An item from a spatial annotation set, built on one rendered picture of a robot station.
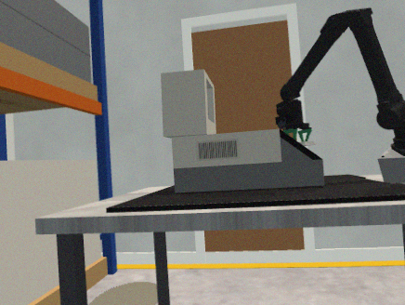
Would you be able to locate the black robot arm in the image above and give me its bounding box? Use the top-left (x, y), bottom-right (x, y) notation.
top-left (275, 7), bottom-right (405, 156)

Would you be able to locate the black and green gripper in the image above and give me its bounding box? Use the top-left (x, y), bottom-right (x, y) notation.
top-left (283, 112), bottom-right (312, 141)

